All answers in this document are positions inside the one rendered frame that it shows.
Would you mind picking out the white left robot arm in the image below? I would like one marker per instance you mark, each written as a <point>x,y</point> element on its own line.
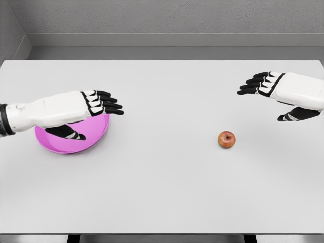
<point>20,116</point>

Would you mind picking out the red apple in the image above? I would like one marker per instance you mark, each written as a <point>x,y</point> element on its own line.
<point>226,139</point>

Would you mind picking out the pink plate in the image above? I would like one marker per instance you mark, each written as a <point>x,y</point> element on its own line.
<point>73,141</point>

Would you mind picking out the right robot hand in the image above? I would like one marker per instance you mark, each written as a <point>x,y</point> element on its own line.
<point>293,88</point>

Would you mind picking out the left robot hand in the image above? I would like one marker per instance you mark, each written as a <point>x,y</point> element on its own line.
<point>65,106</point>

